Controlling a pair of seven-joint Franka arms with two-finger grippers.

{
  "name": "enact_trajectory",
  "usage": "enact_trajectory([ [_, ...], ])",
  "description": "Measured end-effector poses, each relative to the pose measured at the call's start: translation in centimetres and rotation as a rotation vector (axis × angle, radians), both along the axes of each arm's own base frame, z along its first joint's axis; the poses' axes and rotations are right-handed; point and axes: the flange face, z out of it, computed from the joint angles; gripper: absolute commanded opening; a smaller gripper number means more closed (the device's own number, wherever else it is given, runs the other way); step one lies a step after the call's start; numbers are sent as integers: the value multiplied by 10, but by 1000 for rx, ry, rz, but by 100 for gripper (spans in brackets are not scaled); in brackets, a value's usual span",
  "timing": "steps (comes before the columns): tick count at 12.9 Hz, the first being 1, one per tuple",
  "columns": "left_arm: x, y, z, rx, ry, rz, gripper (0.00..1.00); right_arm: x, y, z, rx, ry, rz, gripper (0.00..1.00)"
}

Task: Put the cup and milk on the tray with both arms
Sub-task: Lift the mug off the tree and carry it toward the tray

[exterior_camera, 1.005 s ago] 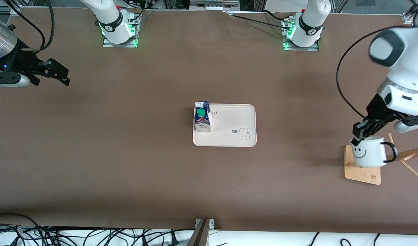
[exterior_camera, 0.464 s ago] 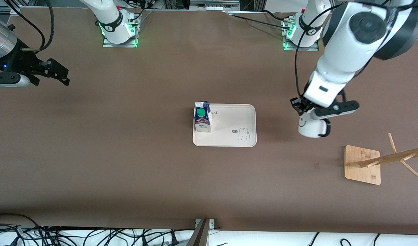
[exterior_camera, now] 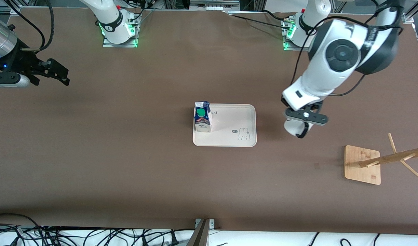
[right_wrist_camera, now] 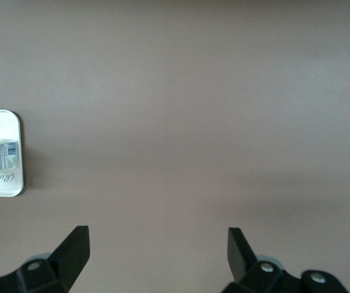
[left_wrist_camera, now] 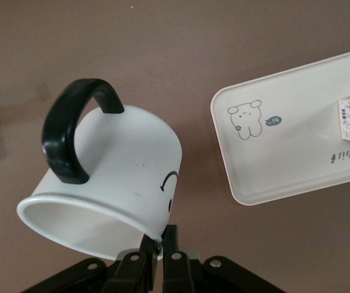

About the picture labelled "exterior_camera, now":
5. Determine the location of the white rabbit print tray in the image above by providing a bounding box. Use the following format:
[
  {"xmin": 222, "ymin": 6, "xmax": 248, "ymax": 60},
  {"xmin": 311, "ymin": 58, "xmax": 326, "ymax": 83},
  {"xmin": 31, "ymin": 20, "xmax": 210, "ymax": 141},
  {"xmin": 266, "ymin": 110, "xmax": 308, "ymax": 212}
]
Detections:
[{"xmin": 193, "ymin": 104, "xmax": 257, "ymax": 148}]

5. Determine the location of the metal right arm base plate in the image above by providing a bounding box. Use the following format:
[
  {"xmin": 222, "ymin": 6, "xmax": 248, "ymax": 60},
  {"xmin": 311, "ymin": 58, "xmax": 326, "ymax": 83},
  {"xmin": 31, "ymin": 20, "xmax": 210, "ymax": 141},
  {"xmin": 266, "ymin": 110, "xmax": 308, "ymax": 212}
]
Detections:
[{"xmin": 103, "ymin": 10, "xmax": 138, "ymax": 48}]

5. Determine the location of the blue white milk carton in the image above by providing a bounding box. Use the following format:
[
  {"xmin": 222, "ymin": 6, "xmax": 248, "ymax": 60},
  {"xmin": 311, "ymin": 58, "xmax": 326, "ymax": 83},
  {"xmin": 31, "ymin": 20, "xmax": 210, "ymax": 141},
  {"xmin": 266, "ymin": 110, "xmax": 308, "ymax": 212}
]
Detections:
[{"xmin": 194, "ymin": 101, "xmax": 212, "ymax": 133}]

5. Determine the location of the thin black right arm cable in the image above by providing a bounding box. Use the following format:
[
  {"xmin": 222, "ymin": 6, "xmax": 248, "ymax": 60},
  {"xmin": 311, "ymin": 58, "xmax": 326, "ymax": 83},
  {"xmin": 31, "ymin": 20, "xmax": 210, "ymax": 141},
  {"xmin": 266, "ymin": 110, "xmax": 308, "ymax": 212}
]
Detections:
[{"xmin": 3, "ymin": 0, "xmax": 46, "ymax": 49}]

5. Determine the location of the aluminium frame profile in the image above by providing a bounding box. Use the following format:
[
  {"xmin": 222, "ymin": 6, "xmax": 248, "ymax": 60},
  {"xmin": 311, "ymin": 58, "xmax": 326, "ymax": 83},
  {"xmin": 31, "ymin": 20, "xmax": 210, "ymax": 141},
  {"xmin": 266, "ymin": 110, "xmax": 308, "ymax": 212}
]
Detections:
[
  {"xmin": 402, "ymin": 0, "xmax": 418, "ymax": 24},
  {"xmin": 0, "ymin": 0, "xmax": 36, "ymax": 15}
]

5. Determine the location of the wooden mug rack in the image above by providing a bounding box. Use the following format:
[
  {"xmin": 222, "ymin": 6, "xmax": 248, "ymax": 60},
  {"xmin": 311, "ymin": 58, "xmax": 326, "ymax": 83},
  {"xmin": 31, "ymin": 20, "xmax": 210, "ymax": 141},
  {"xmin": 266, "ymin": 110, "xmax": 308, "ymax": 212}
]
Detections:
[{"xmin": 344, "ymin": 133, "xmax": 418, "ymax": 186}]

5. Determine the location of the grey power strip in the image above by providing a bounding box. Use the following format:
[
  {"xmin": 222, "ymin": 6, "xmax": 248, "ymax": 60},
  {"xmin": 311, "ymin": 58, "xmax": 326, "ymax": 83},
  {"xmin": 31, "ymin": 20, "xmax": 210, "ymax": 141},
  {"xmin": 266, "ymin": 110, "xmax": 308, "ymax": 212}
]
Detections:
[{"xmin": 190, "ymin": 0, "xmax": 241, "ymax": 11}]

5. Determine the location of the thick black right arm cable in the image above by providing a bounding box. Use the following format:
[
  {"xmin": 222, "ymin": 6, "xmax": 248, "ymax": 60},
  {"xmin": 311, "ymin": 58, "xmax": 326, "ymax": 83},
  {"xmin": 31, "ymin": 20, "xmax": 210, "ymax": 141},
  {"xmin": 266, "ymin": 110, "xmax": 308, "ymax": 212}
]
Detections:
[{"xmin": 20, "ymin": 0, "xmax": 56, "ymax": 52}]

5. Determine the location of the white smiley face cup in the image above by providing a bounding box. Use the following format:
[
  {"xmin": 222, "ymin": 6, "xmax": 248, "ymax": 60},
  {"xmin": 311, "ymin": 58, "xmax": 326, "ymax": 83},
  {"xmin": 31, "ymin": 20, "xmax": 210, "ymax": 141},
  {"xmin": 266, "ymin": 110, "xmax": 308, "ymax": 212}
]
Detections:
[{"xmin": 283, "ymin": 118, "xmax": 314, "ymax": 139}]

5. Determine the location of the grey metal table bracket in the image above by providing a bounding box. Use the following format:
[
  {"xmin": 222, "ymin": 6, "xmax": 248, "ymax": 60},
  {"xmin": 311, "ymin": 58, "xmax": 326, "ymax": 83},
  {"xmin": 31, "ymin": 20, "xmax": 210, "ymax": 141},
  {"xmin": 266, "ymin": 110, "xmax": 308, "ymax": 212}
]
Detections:
[{"xmin": 186, "ymin": 218, "xmax": 216, "ymax": 246}]

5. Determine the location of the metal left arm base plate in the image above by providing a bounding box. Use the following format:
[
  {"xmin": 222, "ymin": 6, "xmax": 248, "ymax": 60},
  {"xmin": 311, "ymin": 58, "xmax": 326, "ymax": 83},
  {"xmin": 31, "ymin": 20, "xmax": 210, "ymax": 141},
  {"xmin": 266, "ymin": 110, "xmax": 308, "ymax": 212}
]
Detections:
[{"xmin": 282, "ymin": 16, "xmax": 320, "ymax": 52}]

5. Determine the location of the black cable on table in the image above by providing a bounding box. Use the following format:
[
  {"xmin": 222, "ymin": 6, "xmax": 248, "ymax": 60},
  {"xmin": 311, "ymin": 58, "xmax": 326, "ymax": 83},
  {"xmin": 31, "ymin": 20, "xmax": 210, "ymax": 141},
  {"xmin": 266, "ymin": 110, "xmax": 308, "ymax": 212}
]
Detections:
[
  {"xmin": 229, "ymin": 14, "xmax": 287, "ymax": 28},
  {"xmin": 262, "ymin": 10, "xmax": 293, "ymax": 22}
]

